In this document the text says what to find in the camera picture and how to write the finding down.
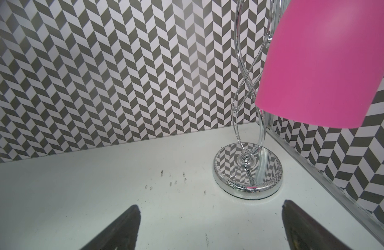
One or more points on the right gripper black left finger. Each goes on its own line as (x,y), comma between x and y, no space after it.
(121,234)

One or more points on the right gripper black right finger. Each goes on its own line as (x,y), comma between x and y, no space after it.
(305,233)

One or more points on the chrome wire glass rack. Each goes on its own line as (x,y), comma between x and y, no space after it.
(245,170)

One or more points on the pink plastic wine glass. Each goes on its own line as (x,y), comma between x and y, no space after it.
(325,63)

